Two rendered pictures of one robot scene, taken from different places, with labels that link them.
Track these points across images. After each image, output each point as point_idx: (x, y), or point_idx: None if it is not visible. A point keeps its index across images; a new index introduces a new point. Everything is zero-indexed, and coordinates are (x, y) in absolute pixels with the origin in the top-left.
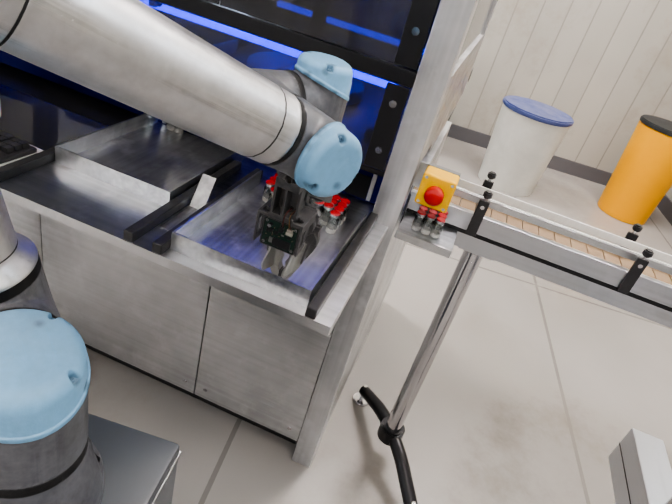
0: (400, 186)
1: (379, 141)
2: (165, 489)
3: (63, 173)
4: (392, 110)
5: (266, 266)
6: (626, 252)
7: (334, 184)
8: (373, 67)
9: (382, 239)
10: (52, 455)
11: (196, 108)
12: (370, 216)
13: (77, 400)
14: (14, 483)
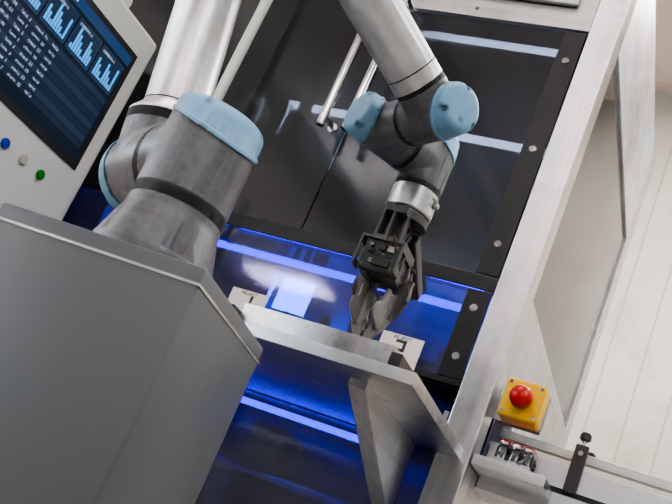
0: (480, 396)
1: (457, 346)
2: (241, 375)
3: None
4: (472, 314)
5: (353, 310)
6: None
7: (459, 116)
8: (454, 275)
9: (457, 454)
10: (224, 176)
11: (391, 13)
12: None
13: (254, 153)
14: (189, 181)
